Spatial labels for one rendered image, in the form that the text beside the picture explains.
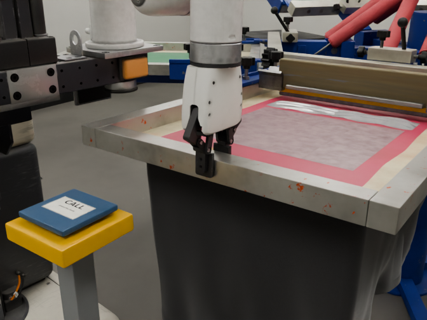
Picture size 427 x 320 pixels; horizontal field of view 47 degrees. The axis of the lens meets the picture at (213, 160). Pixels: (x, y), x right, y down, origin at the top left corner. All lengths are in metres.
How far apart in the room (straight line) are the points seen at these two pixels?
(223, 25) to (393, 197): 0.32
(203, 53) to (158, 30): 5.63
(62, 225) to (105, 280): 1.61
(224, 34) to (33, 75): 0.42
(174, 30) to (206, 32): 5.86
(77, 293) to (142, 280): 1.49
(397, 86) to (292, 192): 0.60
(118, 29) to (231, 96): 0.40
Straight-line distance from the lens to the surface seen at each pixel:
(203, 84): 0.69
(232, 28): 0.69
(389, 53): 1.51
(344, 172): 0.82
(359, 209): 0.65
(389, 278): 1.12
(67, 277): 0.77
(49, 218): 0.71
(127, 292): 2.20
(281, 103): 1.25
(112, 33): 1.06
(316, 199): 0.67
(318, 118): 1.15
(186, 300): 1.08
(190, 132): 0.69
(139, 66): 1.08
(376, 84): 1.23
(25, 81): 0.96
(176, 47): 2.26
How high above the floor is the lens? 1.29
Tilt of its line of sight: 21 degrees down
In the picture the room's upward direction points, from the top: straight up
